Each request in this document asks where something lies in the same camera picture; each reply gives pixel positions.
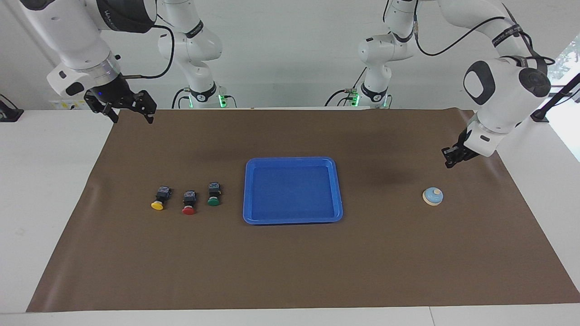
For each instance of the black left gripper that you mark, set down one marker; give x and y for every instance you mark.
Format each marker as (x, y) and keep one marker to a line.
(462, 140)

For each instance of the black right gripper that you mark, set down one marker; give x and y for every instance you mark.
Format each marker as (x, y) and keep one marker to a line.
(113, 93)

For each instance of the light blue call bell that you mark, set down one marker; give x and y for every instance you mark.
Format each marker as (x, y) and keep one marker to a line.
(433, 196)

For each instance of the yellow push button switch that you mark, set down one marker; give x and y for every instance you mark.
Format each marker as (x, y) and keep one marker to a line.
(157, 205)

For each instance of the red push button switch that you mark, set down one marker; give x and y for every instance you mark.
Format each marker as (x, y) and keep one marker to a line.
(188, 210)

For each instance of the green push button switch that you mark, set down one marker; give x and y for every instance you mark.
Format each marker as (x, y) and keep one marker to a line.
(213, 201)

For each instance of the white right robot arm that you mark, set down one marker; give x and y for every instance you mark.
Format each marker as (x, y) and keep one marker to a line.
(77, 40)

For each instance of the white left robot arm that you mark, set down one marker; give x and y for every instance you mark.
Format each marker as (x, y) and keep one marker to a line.
(498, 99)

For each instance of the blue plastic tray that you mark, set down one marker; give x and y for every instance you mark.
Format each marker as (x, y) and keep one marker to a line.
(294, 194)

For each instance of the black table clamp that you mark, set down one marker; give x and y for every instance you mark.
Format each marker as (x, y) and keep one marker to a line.
(9, 113)

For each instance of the brown table mat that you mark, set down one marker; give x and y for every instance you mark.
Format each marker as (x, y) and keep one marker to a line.
(181, 262)

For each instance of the black camera stand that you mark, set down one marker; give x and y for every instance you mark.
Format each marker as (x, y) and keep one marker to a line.
(555, 97)

